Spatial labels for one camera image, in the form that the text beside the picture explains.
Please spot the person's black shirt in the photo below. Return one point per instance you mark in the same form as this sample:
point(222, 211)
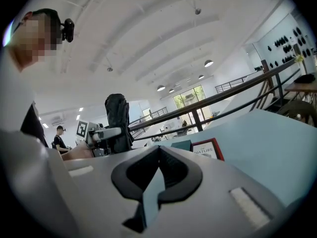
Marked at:
point(32, 125)

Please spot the person's left forearm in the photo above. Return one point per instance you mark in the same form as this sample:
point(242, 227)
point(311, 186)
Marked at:
point(76, 151)

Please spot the dark teal box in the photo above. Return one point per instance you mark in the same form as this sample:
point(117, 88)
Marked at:
point(182, 145)

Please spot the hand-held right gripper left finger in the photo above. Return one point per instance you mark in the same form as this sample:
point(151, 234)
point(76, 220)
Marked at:
point(104, 187)

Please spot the black head-worn camera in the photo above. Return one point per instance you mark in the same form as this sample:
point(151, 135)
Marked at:
point(68, 30)

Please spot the person's head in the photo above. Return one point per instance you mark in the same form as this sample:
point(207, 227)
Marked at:
point(37, 41)

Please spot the round wicker chair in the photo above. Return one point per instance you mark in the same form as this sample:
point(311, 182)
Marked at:
point(297, 113)

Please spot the wooden side table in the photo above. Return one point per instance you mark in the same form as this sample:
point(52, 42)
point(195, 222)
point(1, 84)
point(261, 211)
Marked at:
point(302, 87)

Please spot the red book white cover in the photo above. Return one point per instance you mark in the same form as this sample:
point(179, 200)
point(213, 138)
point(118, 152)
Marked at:
point(206, 150)

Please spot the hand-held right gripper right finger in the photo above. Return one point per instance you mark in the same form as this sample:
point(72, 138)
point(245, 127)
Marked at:
point(218, 195)

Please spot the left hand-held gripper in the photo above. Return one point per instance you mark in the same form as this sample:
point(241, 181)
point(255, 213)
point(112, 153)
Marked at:
point(83, 130)

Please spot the group of black wall caps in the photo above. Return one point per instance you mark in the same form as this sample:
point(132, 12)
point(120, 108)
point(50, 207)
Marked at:
point(280, 42)

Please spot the black umbrella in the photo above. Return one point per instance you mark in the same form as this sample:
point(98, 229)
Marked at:
point(117, 115)

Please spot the light blue table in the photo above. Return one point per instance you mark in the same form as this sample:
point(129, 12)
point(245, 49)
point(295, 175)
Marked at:
point(260, 152)

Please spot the black bag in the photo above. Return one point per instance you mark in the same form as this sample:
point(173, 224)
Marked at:
point(305, 78)

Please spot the black metal railing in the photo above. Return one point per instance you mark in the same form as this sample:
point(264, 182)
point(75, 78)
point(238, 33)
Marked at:
point(196, 120)

